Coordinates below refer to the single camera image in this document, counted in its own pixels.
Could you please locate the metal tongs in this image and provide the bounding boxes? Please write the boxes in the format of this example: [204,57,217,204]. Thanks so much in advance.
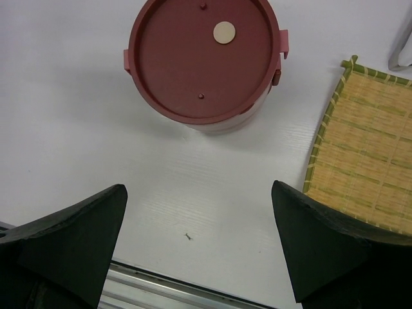
[388,19,411,72]

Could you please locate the aluminium front rail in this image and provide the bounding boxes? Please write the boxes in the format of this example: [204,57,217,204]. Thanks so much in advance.
[0,220,297,309]

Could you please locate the red lid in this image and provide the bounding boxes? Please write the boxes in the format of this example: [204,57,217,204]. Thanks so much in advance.
[126,1,280,125]

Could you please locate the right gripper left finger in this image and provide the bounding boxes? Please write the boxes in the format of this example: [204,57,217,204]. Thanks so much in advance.
[1,184,127,308]

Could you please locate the red steel lunch bowl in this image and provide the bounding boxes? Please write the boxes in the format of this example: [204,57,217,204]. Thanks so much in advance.
[185,95,267,134]

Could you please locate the yellow bamboo mat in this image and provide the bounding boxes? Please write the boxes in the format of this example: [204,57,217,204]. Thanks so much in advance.
[303,56,411,236]

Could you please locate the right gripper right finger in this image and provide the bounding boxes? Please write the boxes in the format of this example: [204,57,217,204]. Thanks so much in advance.
[272,181,411,308]

